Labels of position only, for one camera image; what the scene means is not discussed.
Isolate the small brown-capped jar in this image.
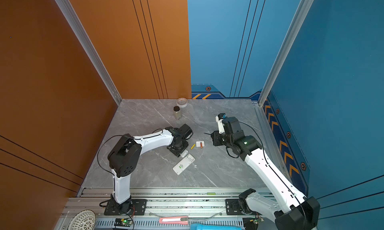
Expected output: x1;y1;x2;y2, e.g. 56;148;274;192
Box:
173;106;182;120

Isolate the pink box cutter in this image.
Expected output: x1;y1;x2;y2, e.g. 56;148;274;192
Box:
159;216;189;226

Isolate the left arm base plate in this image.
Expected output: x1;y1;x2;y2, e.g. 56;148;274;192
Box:
104;199;147;217

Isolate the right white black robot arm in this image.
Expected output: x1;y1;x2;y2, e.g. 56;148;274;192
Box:
211;113;320;230

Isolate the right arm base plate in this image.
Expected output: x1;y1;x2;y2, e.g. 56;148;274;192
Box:
225;199;261;216

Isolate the white battery cover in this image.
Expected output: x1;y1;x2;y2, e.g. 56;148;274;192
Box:
196;141;205;148

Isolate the white remote control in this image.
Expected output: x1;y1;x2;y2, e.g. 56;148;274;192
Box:
173;154;195;176

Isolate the white remote with display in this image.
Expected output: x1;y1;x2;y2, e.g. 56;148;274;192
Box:
180;150;189;158

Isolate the green circuit board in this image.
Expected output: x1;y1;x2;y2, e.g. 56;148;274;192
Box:
113;218;135;229

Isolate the white mesh basket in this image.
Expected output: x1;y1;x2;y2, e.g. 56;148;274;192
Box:
68;210;97;230

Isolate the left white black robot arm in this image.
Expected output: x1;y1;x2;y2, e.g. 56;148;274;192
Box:
108;124;193;211

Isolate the cyan cylinder object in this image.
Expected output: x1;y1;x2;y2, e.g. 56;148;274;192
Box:
190;223;242;230

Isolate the aluminium rail frame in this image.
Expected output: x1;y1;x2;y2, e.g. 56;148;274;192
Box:
56;188;277;230

